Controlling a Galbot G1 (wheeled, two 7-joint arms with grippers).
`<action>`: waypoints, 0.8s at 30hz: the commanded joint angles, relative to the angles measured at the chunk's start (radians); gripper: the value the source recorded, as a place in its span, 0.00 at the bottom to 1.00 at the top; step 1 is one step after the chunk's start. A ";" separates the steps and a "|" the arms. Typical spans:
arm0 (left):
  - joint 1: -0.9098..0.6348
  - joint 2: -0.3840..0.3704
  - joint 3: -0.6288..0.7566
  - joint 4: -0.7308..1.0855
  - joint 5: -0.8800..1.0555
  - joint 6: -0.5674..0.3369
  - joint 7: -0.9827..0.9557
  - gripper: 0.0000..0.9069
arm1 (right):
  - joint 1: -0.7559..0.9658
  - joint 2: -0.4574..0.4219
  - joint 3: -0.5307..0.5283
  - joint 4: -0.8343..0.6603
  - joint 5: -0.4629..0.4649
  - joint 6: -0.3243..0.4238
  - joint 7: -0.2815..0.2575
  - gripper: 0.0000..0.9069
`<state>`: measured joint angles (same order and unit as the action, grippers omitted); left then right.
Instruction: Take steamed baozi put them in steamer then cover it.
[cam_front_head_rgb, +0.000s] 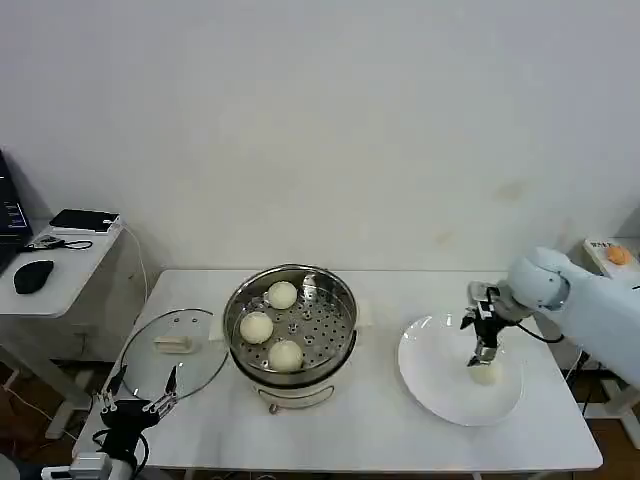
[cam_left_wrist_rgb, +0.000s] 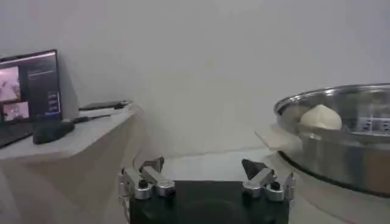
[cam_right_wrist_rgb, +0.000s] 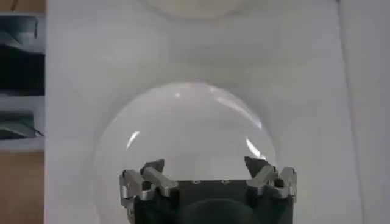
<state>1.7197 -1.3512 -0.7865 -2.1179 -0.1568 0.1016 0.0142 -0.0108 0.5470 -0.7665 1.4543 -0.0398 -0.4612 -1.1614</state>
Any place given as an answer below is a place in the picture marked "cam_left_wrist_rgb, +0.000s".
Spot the black laptop computer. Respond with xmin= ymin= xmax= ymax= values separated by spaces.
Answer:
xmin=0 ymin=49 xmax=63 ymax=149

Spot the black power adapter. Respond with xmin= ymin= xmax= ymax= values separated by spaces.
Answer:
xmin=32 ymin=119 xmax=76 ymax=145

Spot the steel steamer pot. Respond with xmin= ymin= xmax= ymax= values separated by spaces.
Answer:
xmin=273 ymin=83 xmax=390 ymax=196

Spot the black adapter cable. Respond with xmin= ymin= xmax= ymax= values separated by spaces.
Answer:
xmin=73 ymin=113 xmax=112 ymax=124

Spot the beige cloth-covered desk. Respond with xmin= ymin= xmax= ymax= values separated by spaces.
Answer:
xmin=0 ymin=102 xmax=160 ymax=224

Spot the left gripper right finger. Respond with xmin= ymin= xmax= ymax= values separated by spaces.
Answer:
xmin=241 ymin=158 xmax=296 ymax=203

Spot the flat black device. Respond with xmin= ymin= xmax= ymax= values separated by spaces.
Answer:
xmin=78 ymin=100 xmax=131 ymax=111

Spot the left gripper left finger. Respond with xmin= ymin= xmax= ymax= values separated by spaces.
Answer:
xmin=119 ymin=156 xmax=176 ymax=201

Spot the white steamed bun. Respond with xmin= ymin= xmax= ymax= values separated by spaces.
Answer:
xmin=299 ymin=103 xmax=343 ymax=131

